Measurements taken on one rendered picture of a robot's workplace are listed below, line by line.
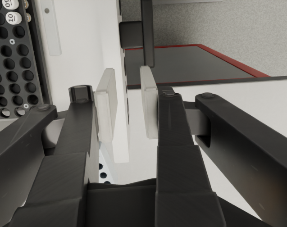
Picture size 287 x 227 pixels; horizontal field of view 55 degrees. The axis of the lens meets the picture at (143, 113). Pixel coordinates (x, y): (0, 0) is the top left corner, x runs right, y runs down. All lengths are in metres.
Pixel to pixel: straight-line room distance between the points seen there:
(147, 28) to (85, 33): 0.11
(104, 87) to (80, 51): 0.23
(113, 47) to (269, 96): 0.32
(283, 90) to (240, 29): 0.79
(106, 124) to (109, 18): 0.15
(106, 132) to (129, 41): 0.16
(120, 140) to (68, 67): 0.13
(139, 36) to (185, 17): 0.94
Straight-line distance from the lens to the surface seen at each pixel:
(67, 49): 0.38
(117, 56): 0.28
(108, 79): 0.18
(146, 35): 0.30
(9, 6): 0.32
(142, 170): 0.53
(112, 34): 0.28
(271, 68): 1.38
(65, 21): 0.38
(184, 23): 1.23
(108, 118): 0.15
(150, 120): 0.15
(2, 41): 0.34
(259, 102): 0.52
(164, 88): 0.17
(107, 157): 0.49
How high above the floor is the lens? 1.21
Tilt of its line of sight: 70 degrees down
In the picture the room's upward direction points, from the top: 174 degrees clockwise
